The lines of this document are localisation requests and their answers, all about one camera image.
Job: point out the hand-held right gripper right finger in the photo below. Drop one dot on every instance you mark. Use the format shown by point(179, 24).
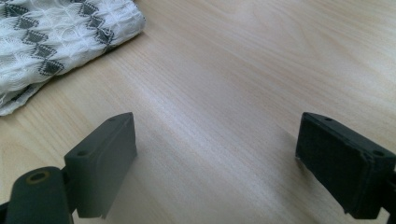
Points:
point(339, 165)

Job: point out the white cloth with grey diamonds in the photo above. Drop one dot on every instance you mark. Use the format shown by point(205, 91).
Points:
point(62, 37)

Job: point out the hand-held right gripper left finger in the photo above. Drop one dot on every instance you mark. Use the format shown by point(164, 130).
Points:
point(99, 168)

